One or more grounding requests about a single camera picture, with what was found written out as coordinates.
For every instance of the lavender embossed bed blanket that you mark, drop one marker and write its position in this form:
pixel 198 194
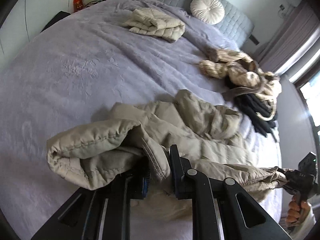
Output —
pixel 72 74

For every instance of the red box on nightstand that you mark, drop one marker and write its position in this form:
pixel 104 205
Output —
pixel 78 5

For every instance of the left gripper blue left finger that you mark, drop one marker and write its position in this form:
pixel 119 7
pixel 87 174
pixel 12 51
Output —
pixel 139 182

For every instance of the person's right hand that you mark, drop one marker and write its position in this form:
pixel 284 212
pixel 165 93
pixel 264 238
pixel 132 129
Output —
pixel 297 213

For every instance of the round white pleated cushion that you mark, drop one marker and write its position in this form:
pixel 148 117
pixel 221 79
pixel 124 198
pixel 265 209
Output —
pixel 209 11

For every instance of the white sleeve right forearm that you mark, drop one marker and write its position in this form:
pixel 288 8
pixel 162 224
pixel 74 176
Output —
pixel 308 221

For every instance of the beige puffer down jacket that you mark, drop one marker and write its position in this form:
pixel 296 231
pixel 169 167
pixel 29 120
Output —
pixel 91 155

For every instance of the black bedside table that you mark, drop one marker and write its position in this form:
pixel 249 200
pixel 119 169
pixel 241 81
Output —
pixel 59 16

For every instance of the folded cream quilted jacket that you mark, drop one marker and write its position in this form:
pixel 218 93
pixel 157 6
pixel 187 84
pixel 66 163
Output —
pixel 151 22

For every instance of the black folded garment pile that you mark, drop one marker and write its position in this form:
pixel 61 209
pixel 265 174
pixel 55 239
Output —
pixel 245 99

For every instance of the mauve window curtain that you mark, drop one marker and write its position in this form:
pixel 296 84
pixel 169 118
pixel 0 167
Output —
pixel 299 28

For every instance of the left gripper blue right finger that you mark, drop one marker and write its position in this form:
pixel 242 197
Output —
pixel 179 166

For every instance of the cream striped fur-trimmed robe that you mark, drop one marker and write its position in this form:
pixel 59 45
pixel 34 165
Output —
pixel 243 71

